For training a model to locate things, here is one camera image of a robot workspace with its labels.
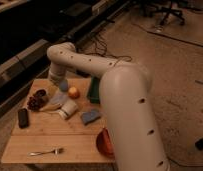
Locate yellow banana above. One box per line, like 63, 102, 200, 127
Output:
39, 103, 61, 112

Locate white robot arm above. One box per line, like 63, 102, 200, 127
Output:
47, 42, 170, 171

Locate red bowl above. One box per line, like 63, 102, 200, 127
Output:
96, 128, 114, 158

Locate green plastic tray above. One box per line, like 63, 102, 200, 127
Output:
87, 77, 100, 104

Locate orange apple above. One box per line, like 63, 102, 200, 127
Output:
68, 87, 80, 99

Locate blue sponge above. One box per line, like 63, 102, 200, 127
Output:
81, 110, 101, 125

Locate white cylindrical cup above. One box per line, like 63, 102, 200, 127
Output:
58, 99, 78, 119

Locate wooden table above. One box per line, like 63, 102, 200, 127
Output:
1, 78, 114, 164

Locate dark grapes bunch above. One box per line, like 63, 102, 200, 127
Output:
27, 89, 48, 111

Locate silver fork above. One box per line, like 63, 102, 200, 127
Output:
29, 148, 64, 156

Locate black rectangular remote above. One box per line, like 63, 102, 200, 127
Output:
18, 108, 29, 129

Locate black office chair base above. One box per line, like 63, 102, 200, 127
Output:
138, 0, 186, 27

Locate black floor cables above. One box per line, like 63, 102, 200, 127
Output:
72, 31, 133, 63

